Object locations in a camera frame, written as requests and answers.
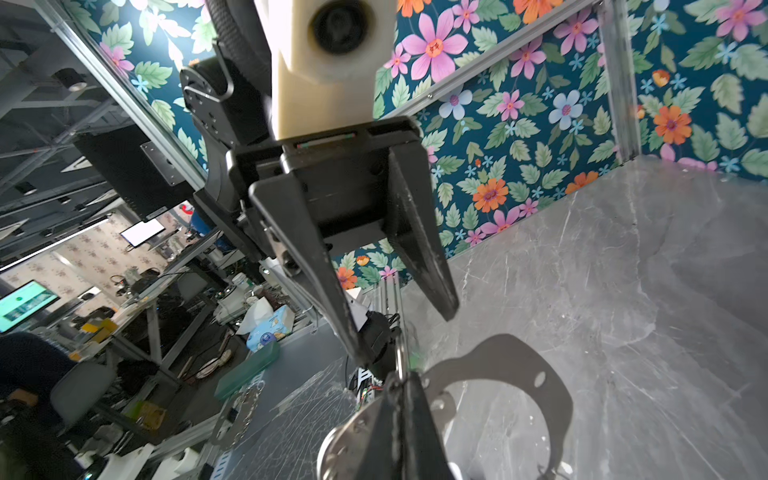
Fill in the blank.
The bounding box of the green plastic box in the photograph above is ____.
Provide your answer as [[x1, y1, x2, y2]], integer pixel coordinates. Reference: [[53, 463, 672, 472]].
[[214, 342, 280, 401]]

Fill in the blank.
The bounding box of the aluminium frame post back right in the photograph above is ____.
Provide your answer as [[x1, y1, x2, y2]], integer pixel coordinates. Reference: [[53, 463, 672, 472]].
[[597, 1, 641, 164]]

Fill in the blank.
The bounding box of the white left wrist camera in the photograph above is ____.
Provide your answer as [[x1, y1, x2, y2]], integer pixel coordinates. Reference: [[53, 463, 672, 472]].
[[254, 1, 397, 140]]

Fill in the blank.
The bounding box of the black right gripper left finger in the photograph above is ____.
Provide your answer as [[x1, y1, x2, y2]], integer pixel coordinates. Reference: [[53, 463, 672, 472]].
[[335, 374, 407, 479]]

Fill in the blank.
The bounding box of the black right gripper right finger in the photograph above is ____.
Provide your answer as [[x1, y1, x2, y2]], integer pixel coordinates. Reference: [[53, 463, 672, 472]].
[[404, 372, 455, 480]]

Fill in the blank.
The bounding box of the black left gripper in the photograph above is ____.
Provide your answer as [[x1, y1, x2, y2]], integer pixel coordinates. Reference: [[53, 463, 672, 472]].
[[225, 116, 460, 366]]

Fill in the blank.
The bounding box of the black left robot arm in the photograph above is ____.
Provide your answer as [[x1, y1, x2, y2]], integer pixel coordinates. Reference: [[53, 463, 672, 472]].
[[180, 1, 459, 366]]

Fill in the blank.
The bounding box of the steel key holder plate with rings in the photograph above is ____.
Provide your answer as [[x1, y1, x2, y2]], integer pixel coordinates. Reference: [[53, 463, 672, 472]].
[[316, 333, 574, 480]]

